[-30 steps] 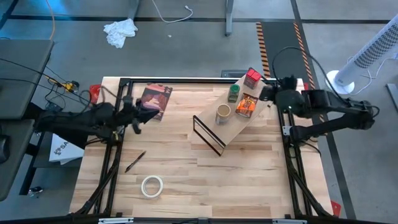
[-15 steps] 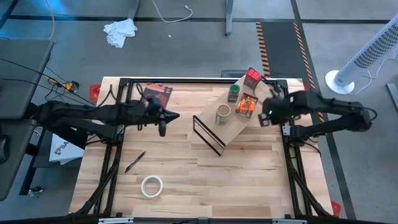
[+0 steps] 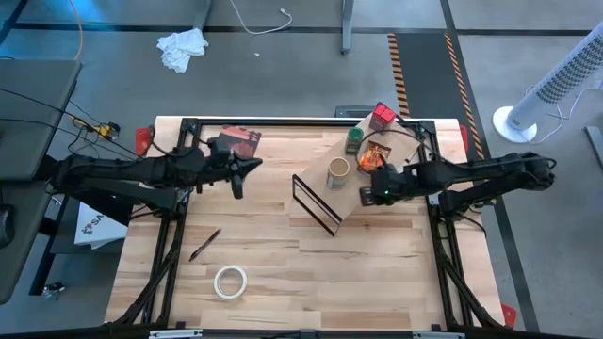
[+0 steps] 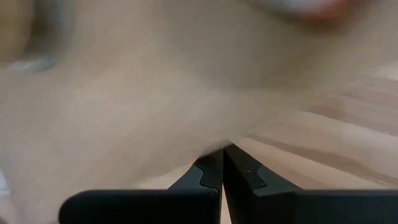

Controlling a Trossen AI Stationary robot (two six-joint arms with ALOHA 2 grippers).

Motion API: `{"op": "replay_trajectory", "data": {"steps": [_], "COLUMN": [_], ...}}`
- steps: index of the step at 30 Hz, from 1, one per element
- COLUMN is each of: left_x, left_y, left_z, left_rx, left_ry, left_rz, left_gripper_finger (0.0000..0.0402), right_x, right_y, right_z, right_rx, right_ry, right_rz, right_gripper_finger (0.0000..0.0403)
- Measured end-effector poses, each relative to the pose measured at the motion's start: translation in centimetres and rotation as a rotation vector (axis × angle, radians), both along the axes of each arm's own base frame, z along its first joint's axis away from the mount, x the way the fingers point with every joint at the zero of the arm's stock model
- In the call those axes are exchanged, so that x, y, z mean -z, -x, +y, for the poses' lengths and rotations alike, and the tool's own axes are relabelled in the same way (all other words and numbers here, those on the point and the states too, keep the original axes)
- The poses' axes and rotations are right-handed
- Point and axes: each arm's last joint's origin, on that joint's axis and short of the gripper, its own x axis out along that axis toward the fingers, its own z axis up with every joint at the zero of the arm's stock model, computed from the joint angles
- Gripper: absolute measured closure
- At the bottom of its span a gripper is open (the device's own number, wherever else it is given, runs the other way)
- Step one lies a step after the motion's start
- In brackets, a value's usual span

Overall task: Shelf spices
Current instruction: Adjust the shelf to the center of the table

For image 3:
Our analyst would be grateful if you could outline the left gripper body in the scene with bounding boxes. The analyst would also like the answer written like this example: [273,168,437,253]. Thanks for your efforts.
[202,156,240,186]

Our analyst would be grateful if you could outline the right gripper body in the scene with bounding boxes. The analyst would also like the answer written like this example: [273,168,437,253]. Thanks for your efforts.
[369,163,408,207]

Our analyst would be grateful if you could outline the dark red booklet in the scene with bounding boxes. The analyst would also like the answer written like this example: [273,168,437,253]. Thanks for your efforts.
[217,124,263,160]

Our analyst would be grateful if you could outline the orange brown spice pouch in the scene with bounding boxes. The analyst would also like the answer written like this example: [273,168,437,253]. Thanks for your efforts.
[356,139,393,176]

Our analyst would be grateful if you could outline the white spice jar beige lid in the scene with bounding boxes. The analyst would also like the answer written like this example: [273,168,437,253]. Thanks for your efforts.
[326,156,351,191]

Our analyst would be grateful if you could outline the green lidded spice jar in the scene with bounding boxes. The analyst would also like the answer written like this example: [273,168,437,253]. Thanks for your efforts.
[344,126,366,156]

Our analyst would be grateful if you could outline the black pen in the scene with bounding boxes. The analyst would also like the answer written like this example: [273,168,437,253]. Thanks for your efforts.
[188,228,222,263]

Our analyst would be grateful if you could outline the red spice tin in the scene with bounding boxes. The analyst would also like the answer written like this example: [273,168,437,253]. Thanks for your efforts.
[367,103,398,132]

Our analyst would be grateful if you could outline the wooden shelf black metal legs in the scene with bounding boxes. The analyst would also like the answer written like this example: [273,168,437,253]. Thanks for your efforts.
[290,110,424,238]

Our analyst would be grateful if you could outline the white masking tape roll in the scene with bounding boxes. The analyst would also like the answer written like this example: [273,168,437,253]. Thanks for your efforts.
[213,265,249,301]

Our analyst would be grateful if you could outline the grey floor outlet box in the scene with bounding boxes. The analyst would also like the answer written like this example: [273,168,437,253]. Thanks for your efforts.
[334,105,383,119]

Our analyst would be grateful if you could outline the black mat hazard stripes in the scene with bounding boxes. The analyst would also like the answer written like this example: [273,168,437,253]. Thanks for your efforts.
[386,31,486,161]

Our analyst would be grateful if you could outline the crumpled white cloth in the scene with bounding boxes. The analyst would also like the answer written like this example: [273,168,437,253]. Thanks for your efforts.
[155,27,210,74]

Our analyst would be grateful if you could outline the white printed bag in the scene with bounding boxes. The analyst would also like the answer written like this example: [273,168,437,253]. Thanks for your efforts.
[73,202,129,250]

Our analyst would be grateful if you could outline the grey desk leg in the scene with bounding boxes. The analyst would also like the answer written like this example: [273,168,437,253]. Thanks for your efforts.
[340,0,355,56]
[192,0,213,32]

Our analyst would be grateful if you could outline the grey desk top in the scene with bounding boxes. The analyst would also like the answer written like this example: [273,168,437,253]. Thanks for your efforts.
[0,181,57,305]
[0,59,82,183]

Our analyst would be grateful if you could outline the white tower fan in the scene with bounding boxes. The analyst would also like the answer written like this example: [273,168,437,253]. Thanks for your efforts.
[492,21,603,145]

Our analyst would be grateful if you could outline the small black silver object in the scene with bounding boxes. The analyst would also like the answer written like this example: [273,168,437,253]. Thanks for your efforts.
[41,281,67,299]

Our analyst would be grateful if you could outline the black rounded object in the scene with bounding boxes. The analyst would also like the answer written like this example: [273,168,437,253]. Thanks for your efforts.
[0,203,16,250]

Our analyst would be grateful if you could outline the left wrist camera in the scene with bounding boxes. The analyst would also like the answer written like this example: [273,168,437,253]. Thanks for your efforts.
[208,137,233,164]

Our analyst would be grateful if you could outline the yellow cable connector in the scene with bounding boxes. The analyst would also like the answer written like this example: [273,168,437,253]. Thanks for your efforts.
[96,121,122,141]

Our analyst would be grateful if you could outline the white cable with plug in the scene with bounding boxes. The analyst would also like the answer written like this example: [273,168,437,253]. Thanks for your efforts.
[229,0,294,37]

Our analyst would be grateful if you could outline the silver metal bracket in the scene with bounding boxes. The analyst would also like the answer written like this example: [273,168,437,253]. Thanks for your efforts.
[413,331,466,339]
[149,329,204,339]

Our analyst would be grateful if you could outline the white fan cable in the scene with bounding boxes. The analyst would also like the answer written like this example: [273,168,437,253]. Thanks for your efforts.
[522,83,603,145]

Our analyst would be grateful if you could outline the black desk leg frame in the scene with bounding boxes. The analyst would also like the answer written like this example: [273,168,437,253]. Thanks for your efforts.
[28,186,133,297]

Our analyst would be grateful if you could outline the thin orange-yellow cable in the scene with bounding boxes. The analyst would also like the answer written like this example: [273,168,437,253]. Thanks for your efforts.
[68,0,85,61]

